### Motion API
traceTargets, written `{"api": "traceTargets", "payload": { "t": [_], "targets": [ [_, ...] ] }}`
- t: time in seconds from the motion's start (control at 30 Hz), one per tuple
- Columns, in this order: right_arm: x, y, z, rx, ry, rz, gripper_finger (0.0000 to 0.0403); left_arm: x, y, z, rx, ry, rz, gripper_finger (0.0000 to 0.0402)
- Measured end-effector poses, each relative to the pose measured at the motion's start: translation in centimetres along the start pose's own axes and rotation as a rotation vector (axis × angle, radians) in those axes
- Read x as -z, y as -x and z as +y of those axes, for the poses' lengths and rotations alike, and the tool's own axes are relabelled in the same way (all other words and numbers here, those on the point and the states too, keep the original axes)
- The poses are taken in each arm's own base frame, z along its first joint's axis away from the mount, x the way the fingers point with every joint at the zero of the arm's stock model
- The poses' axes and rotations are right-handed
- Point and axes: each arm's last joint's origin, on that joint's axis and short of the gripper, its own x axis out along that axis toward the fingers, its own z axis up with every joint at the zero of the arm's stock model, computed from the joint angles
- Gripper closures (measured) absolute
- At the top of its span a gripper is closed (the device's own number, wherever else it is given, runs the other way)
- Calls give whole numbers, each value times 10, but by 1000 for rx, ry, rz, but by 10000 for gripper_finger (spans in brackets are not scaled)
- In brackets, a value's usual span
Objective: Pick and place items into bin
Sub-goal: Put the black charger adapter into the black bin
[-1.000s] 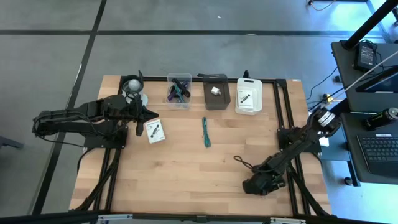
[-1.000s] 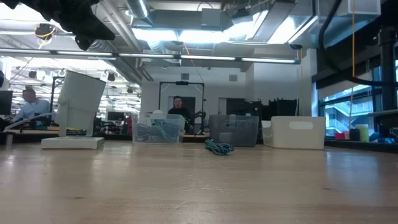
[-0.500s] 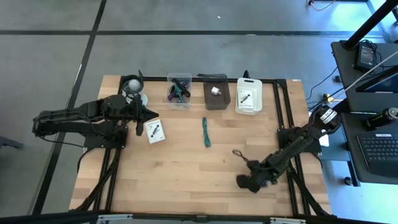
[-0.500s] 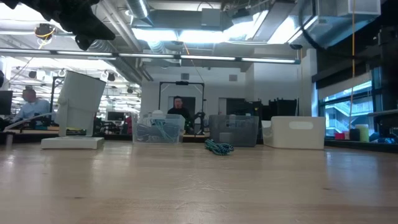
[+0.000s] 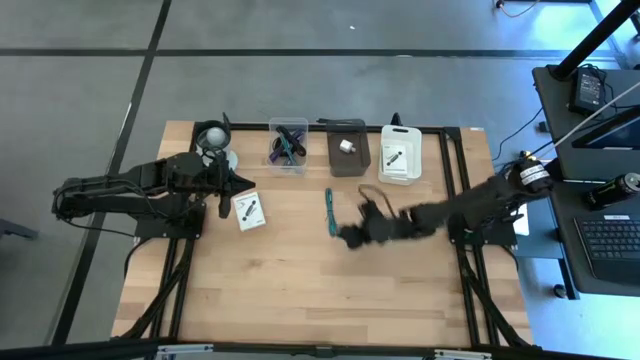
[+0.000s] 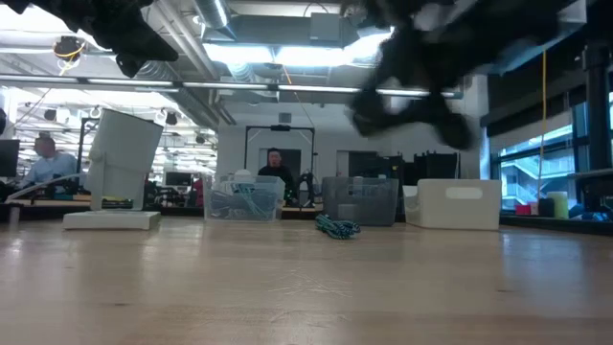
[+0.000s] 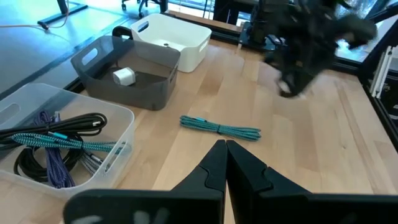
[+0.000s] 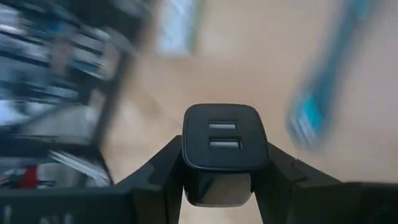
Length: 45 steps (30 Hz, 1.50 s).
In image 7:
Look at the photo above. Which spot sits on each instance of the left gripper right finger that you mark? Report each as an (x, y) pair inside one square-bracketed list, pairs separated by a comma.
[(280, 208)]

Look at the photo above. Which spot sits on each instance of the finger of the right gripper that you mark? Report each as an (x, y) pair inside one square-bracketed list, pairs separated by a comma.
[(303, 84), (287, 85)]

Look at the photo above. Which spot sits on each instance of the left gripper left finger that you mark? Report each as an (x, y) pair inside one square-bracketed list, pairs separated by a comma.
[(174, 205)]

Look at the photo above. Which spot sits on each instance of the white charger cube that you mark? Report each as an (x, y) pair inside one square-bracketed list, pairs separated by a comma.
[(124, 76)]

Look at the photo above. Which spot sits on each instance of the clear plastic bin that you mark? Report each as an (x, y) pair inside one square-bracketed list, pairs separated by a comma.
[(121, 130)]

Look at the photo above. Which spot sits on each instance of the white plastic bin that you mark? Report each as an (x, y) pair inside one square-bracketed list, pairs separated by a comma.
[(192, 56)]

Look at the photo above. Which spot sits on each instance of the grey translucent plastic bin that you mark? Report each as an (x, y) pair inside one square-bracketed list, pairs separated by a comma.
[(149, 93)]

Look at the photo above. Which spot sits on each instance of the black office chair base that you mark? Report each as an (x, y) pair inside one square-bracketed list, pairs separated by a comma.
[(146, 4)]

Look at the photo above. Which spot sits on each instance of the black floor stand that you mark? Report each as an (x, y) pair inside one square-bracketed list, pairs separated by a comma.
[(63, 12)]

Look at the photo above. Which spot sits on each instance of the silver aluminium bracket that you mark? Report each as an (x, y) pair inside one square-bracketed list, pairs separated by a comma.
[(381, 71)]

